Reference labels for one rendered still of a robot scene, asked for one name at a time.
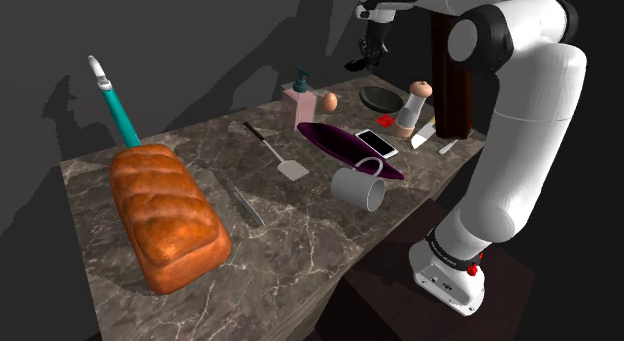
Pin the pink soap dispenser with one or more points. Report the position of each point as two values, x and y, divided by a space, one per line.
298 106

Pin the small silver butter knife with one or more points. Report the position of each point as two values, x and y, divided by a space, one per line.
447 147

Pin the grey mug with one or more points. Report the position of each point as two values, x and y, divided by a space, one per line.
355 186

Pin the brown egg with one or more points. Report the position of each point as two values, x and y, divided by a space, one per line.
330 102

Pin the long bread knife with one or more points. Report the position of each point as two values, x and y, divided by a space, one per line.
239 196

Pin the wooden pepper mill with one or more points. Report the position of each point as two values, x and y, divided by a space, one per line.
411 111

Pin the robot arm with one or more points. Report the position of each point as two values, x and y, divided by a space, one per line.
526 135

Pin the white smartphone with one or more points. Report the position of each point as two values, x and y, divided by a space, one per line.
376 143

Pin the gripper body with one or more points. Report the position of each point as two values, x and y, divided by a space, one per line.
375 39

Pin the small red square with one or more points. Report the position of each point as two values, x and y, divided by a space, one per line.
385 120

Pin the dark brown wooden post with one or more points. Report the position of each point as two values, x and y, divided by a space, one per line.
451 86

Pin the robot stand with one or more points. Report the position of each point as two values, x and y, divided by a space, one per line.
438 301

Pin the dark round plate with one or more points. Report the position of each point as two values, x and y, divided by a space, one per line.
381 99

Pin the brown bread loaf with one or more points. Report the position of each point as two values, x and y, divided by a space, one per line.
164 214

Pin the dark purple oblong dish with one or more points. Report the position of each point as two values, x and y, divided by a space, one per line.
336 142

